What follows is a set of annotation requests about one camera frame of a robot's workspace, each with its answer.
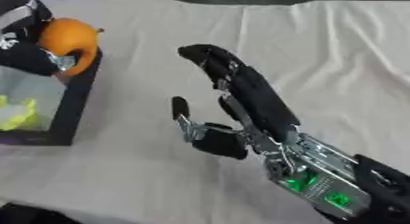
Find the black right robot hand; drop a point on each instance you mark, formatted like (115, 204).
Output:
(256, 93)

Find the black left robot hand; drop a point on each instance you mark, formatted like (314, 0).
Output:
(26, 44)

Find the orange toy fruit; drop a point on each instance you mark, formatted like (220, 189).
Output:
(66, 38)

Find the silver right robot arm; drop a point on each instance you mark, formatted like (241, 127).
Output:
(331, 179)

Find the black box white inside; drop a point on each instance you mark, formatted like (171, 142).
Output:
(69, 112)

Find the yellow-green toy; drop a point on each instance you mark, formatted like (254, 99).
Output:
(18, 115)

